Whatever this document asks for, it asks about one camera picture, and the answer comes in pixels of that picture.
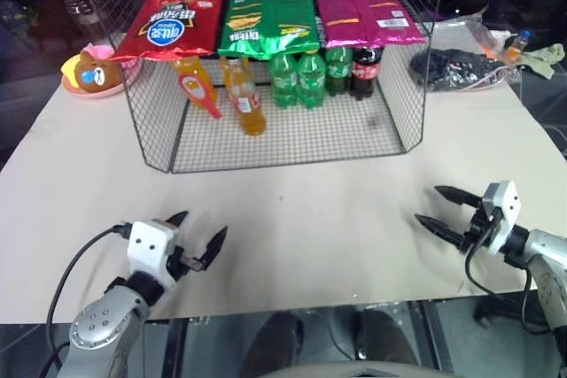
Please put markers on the red chips bag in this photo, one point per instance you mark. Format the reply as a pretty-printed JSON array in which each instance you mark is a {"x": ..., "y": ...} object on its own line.
[{"x": 170, "y": 26}]

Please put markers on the green chips bag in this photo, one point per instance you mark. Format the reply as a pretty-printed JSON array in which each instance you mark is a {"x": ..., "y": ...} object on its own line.
[{"x": 266, "y": 19}]

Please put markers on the brown plush toy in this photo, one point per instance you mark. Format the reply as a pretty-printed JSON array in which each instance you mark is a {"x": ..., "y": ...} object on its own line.
[{"x": 131, "y": 70}]

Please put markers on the orange soda glass bottle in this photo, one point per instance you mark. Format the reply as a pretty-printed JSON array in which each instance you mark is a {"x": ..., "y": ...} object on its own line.
[{"x": 248, "y": 105}]

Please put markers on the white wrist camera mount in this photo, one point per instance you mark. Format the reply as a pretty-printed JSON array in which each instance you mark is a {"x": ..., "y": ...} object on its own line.
[
  {"x": 148, "y": 241},
  {"x": 502, "y": 207}
]

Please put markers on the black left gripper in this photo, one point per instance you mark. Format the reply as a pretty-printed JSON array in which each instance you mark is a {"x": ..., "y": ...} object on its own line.
[{"x": 180, "y": 263}]

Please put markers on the green soda bottle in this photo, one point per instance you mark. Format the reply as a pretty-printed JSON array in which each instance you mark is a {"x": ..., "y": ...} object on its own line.
[
  {"x": 283, "y": 83},
  {"x": 311, "y": 83},
  {"x": 339, "y": 70}
]

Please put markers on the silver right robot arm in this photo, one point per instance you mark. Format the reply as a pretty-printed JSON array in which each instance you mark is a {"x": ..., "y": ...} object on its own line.
[{"x": 547, "y": 263}]

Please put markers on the green crumpled cloth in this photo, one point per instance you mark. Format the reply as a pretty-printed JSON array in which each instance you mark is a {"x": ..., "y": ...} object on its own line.
[{"x": 545, "y": 59}]

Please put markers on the brown bear plush slipper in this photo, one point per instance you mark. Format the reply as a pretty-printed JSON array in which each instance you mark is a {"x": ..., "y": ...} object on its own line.
[{"x": 95, "y": 77}]

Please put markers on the beige table cover sheet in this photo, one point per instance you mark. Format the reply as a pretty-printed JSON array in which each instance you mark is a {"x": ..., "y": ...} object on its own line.
[{"x": 310, "y": 227}]

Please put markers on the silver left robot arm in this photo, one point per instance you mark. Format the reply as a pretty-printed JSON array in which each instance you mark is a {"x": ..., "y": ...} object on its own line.
[{"x": 104, "y": 327}]

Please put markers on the small orange bottle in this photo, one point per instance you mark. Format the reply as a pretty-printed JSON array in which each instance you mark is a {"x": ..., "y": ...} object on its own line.
[{"x": 516, "y": 48}]

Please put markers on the clear plastic bag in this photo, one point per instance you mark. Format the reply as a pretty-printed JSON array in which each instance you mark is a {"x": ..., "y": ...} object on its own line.
[{"x": 480, "y": 35}]

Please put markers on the grey robot torso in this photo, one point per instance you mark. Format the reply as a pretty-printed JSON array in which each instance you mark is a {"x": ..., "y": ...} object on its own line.
[{"x": 354, "y": 371}]

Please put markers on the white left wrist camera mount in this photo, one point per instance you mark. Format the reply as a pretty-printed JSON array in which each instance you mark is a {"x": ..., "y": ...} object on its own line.
[{"x": 148, "y": 241}]

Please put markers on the magenta chips bag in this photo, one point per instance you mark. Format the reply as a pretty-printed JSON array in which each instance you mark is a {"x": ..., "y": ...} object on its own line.
[{"x": 359, "y": 13}]

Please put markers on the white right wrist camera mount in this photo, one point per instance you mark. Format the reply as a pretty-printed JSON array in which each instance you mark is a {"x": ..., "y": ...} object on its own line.
[{"x": 502, "y": 207}]

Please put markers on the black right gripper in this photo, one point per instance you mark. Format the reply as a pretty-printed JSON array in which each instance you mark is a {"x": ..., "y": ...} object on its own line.
[{"x": 477, "y": 229}]

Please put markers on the dark cola bottle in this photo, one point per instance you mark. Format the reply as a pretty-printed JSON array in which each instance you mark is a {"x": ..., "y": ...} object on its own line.
[{"x": 367, "y": 72}]

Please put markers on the black crumpled bag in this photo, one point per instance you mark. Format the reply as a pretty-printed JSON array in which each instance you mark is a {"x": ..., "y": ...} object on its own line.
[{"x": 443, "y": 68}]

